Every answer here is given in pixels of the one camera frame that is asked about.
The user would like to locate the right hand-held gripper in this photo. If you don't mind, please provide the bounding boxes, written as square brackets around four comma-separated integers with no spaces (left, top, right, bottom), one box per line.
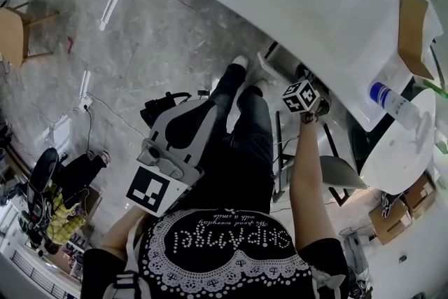
[281,78,333,117]

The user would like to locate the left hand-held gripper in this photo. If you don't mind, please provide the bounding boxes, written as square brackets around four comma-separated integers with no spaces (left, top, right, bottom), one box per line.
[125,102,219,218]

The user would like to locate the white vanity drawer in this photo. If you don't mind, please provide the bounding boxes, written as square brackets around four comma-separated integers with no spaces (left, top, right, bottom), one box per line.
[257,41,305,83]

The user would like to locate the person's left forearm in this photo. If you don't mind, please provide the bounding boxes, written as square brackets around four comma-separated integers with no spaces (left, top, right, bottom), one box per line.
[99,211,155,256]

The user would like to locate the person's blue jeans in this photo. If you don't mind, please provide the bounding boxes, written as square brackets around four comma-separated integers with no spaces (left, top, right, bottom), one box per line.
[206,64,276,207]

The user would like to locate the person's left white shoe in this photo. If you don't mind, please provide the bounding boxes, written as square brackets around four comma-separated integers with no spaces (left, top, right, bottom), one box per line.
[230,55,250,69]

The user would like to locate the person's black printed shirt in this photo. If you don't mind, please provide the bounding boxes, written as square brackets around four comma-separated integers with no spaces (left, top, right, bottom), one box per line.
[80,178,351,299]

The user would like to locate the grey chair with black legs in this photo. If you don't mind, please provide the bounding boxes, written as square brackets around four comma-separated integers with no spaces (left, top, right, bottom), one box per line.
[271,110,369,208]

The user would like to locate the white blue-label spray bottle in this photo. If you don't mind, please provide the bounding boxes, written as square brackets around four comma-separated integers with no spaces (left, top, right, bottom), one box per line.
[367,81,433,153]

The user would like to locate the white power strip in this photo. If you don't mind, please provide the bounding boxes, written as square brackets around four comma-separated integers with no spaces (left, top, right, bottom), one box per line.
[78,94,94,113]

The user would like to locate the brown cardboard piece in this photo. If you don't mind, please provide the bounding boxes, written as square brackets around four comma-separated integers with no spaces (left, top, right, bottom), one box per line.
[398,0,435,81]

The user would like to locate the green bottle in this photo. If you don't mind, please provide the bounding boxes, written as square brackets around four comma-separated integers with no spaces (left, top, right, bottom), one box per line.
[421,78,448,99]

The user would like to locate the black office chair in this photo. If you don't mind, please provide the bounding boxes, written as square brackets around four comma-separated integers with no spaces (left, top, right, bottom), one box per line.
[27,147,60,195]

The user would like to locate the yellow checked cloth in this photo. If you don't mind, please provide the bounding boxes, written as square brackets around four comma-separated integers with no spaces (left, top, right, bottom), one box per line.
[44,183,87,245]

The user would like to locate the cardboard box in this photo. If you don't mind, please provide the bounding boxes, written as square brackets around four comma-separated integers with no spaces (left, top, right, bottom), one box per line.
[404,173,437,220]
[367,197,412,246]

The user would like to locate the wooden stool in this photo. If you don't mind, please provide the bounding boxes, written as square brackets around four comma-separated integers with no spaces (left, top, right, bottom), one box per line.
[0,6,60,69]

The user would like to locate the black hair tie wristband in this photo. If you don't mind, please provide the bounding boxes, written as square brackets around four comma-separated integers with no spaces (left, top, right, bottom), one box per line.
[300,111,320,125]

